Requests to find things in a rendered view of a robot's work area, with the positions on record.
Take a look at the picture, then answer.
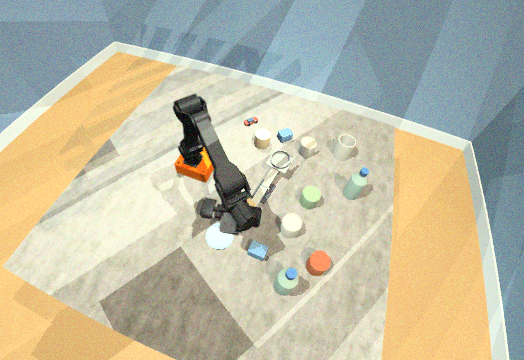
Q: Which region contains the orange toy car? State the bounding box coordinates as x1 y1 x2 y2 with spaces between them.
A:
244 117 258 126

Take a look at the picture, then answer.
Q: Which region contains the green cylinder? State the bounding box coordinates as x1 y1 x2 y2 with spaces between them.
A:
300 186 320 210

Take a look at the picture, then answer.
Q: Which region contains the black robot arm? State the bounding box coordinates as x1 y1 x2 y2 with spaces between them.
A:
172 94 259 235

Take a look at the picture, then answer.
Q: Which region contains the light blue block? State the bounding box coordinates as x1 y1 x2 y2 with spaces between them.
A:
277 128 293 143
247 240 269 262

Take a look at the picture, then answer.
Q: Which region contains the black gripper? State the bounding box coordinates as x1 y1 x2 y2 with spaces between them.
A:
200 198 262 227

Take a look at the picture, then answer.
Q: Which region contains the orange cylinder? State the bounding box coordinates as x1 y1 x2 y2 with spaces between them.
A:
306 251 331 277

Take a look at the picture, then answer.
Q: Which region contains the white balance beam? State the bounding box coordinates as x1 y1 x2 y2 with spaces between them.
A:
251 148 295 211

